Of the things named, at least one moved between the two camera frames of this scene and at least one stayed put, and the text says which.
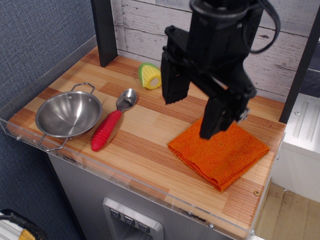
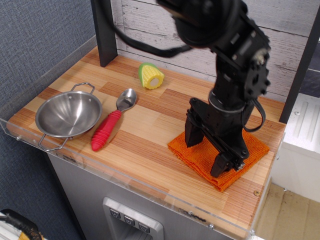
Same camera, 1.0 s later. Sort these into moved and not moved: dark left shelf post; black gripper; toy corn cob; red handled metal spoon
Moved: black gripper
Not moved: dark left shelf post; toy corn cob; red handled metal spoon
